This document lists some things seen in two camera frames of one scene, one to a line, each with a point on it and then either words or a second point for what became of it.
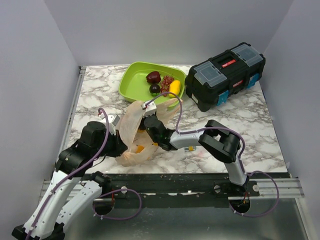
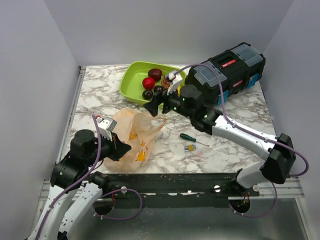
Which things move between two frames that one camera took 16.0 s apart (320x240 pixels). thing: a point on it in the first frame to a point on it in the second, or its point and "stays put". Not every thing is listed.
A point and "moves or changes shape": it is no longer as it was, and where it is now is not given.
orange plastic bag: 140,146 moves or changes shape
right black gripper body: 142,124 to 171,102
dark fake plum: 154,89 moves or changes shape
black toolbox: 210,84 stays put
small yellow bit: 190,148 stays put
